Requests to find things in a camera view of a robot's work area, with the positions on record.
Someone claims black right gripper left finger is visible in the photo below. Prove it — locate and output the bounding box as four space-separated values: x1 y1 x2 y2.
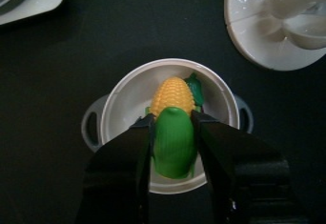
74 112 157 224

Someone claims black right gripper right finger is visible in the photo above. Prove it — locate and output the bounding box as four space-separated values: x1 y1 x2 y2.
190 110 312 224

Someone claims yellow toy corn green husk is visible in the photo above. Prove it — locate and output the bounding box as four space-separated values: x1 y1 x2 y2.
145 72 205 180

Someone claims white cup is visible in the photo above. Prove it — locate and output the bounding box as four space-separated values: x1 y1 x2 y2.
261 0 326 51

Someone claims white pot with grey handles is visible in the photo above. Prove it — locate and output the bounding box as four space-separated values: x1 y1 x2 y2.
80 58 256 195

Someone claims white round plate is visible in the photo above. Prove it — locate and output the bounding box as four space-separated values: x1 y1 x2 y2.
223 0 326 72

